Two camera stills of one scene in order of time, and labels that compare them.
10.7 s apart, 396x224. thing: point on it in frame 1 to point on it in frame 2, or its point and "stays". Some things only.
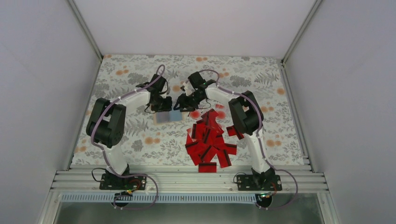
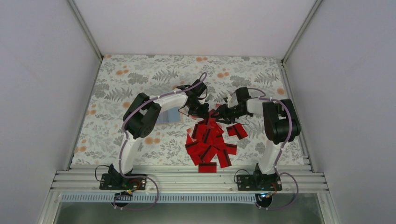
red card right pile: [232, 131] stays
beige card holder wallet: [173, 117] stays
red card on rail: [207, 167] stays
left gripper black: [166, 108] to [203, 113]
